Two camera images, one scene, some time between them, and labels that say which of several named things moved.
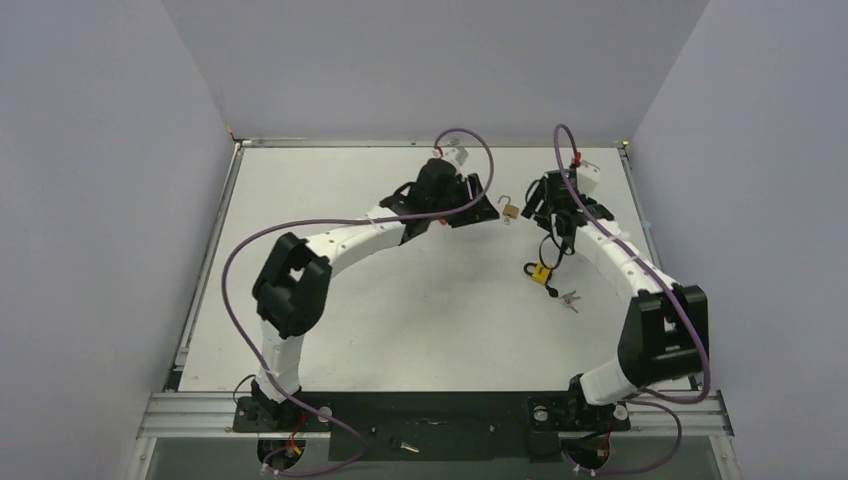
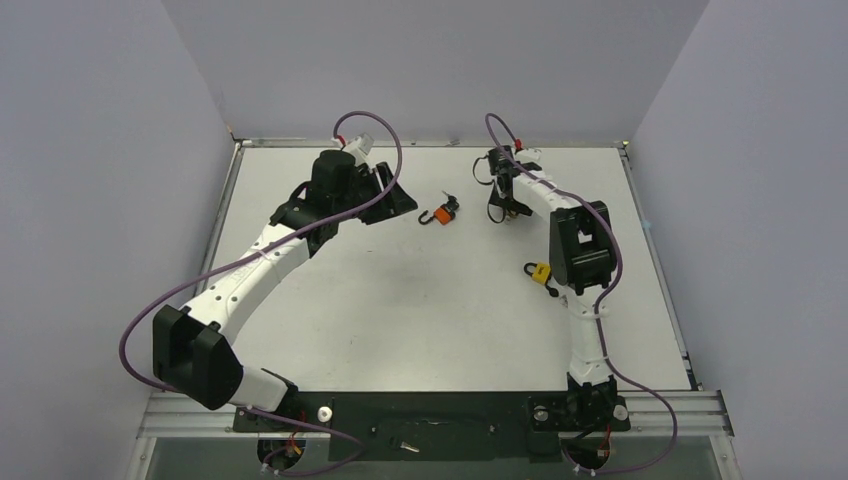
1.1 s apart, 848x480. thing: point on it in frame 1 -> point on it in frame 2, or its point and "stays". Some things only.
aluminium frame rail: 170,414 stays
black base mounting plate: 433,426 stays
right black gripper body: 539,201 -> 501,187
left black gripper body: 461,193 -> 370,183
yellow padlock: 540,273 stays
